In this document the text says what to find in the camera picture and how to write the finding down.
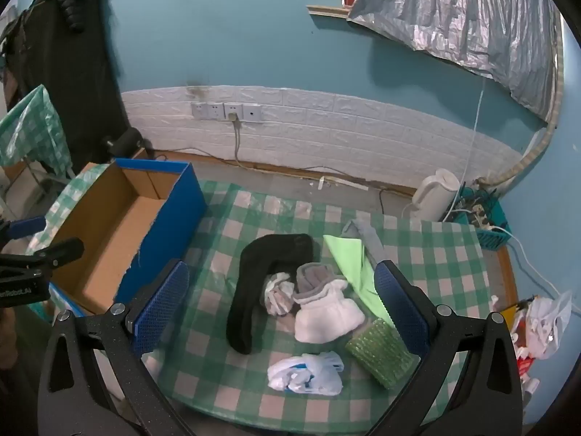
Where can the white power strip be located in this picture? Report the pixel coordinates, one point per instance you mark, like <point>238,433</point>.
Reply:
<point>481,215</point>

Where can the wooden moulding strip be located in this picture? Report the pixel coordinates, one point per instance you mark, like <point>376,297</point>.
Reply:
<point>327,12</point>

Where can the black cylindrical object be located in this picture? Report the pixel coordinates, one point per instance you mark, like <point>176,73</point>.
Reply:
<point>127,141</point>

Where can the white double wall socket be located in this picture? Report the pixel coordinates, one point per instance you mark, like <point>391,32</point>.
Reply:
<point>207,110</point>

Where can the white tape strip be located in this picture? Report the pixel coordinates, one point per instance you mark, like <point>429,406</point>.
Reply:
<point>323,181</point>

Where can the white fluffy sock grey cuff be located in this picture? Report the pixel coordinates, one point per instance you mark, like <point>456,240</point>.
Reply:
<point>327,318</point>

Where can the white electric kettle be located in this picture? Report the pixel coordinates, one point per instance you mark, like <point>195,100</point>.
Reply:
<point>435,195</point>

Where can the green checkered tablecloth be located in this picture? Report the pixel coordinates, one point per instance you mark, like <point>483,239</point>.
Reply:
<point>431,281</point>

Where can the silver tarp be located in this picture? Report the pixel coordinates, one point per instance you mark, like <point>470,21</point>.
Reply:
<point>454,18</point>

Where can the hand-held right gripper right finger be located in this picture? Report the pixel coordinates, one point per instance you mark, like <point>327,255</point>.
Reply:
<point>401,313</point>

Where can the teal plastic basket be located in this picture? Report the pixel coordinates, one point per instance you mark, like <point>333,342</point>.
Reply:
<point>492,236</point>

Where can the pink white patterned sock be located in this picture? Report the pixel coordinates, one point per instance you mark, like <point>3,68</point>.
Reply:
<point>278,297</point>

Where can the light green cloth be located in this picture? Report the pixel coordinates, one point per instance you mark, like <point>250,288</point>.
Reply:
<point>349,259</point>

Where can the beige patterned trim strip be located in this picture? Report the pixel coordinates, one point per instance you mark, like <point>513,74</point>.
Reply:
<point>533,152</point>

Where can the green checkered plastic sheet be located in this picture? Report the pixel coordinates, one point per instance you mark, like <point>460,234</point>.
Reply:
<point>27,127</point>

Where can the black hanging jacket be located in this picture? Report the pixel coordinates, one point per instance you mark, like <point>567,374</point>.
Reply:
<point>68,77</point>

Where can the white trash bag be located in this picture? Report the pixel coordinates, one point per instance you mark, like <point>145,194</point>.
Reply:
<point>547,322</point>

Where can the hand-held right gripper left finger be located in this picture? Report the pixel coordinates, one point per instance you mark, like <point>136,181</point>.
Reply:
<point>163,309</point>

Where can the black sock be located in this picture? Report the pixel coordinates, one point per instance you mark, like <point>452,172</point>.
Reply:
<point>254,263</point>

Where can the white plastic bag blue print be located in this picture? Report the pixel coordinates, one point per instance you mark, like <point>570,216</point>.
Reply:
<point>308,370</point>

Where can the white round-hole wall plate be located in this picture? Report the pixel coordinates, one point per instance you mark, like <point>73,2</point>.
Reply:
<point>252,112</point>

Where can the green sponge cloth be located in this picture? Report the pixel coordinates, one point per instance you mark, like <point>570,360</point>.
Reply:
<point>376,352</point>

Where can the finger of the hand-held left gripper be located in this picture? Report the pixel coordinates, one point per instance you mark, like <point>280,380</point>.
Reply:
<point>27,228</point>
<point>54,254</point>

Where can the blue cardboard box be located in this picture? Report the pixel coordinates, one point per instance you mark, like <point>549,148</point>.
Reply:
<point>186,200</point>

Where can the grey cloth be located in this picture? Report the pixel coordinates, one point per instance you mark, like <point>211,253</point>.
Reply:
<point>370,240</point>

